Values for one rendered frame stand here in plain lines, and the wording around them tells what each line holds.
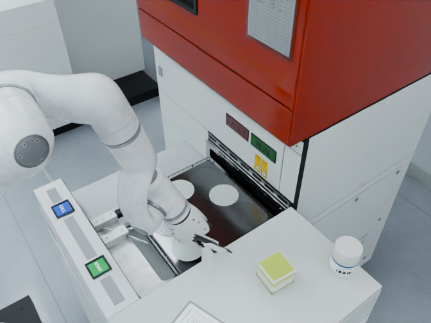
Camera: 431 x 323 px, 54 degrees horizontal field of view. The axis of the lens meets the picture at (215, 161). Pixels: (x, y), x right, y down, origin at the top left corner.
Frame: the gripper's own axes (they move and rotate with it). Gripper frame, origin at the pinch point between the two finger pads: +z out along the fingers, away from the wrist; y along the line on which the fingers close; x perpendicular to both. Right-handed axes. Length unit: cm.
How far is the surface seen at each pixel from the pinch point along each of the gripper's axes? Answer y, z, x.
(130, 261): -21.7, -5.6, -0.9
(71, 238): -32.6, -19.5, 4.4
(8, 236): -132, 40, 91
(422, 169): 102, 138, 92
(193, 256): -3.9, 0.5, -3.8
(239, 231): 10.0, 7.0, 2.9
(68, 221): -34.1, -19.7, 11.3
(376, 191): 58, 49, 27
